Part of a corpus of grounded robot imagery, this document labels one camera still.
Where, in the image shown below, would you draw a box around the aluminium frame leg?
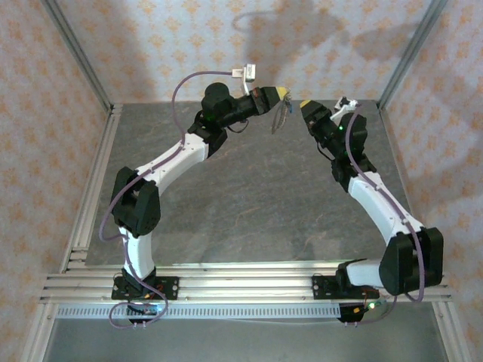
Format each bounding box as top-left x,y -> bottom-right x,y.
20,301 -> 57,362
432,301 -> 463,362

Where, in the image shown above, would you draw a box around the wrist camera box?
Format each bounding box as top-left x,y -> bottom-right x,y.
231,63 -> 260,96
330,96 -> 358,122

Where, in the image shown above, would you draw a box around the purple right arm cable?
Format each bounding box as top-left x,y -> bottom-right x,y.
345,107 -> 426,326

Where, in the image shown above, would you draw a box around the white slotted cable duct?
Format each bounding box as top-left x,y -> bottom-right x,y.
55,304 -> 343,321

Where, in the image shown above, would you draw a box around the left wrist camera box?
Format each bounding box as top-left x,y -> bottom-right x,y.
231,63 -> 260,96

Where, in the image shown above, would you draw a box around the metal carabiner keyring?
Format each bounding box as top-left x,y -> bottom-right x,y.
270,89 -> 294,136

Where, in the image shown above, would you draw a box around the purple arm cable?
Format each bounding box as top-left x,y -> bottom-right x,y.
98,70 -> 235,330
345,107 -> 426,326

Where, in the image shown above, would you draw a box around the aluminium base frame rails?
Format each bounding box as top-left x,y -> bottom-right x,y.
39,262 -> 453,304

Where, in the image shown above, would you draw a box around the grey metal lower shelf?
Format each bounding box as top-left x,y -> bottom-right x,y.
45,318 -> 450,362

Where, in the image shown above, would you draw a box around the aluminium corner post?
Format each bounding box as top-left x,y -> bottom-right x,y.
376,0 -> 451,111
40,0 -> 124,114

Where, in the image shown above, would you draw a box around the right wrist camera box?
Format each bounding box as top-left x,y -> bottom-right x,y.
330,96 -> 358,122

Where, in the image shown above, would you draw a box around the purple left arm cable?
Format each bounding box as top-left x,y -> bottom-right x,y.
98,70 -> 235,330

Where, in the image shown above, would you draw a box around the aluminium side rail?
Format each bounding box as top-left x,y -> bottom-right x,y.
60,104 -> 124,272

